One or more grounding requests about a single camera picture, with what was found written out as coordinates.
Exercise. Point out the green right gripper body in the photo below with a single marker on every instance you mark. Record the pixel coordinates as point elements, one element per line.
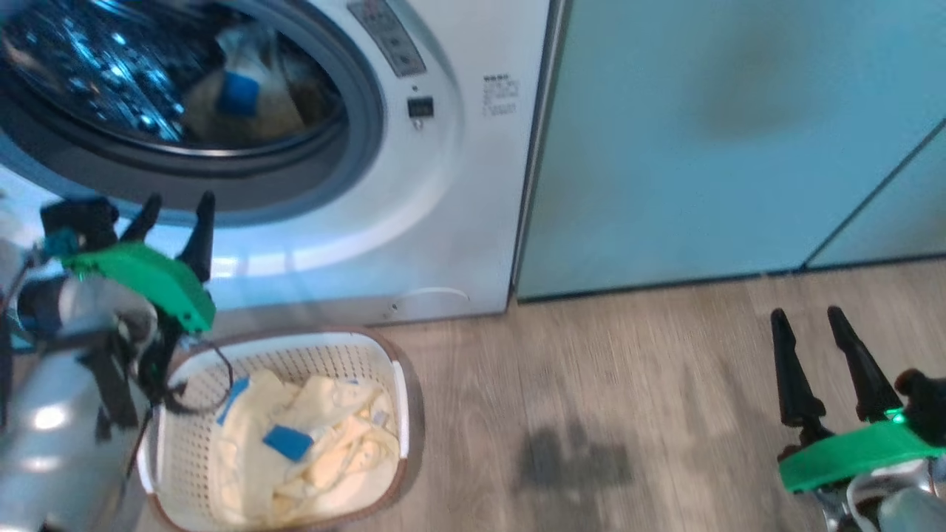
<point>850,454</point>

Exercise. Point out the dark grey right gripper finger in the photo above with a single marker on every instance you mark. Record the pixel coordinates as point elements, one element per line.
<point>868,384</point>
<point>798,391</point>

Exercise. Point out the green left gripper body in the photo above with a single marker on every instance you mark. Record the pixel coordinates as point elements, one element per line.
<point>148,273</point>

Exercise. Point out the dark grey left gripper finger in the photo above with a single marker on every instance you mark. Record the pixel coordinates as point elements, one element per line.
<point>199,244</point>
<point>140,225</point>

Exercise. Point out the yellow garment with blue collar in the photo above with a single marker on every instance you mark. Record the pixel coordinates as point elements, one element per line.
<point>325,458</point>

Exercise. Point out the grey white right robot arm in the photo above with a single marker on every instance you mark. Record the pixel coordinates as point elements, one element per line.
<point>902,510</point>

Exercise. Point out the washing machine drum opening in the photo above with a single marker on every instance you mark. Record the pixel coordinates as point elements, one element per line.
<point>89,74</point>

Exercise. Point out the teal cabinet door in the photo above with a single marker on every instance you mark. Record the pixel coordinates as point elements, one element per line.
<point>665,148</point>
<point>887,214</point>

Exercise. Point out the white Hisense washing machine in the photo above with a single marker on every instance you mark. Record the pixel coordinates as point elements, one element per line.
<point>458,207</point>

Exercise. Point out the cream perforated laundry basket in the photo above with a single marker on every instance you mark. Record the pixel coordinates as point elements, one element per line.
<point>192,443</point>

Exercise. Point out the round white filter cover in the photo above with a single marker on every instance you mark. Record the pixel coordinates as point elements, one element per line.
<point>429,303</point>

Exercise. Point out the grey warning sticker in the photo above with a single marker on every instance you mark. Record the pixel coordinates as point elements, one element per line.
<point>388,37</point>

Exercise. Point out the small printed text sticker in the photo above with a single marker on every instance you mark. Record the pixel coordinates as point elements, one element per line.
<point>500,94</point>

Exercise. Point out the blue black left wrist camera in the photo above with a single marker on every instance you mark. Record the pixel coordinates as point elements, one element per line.
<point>77,218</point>

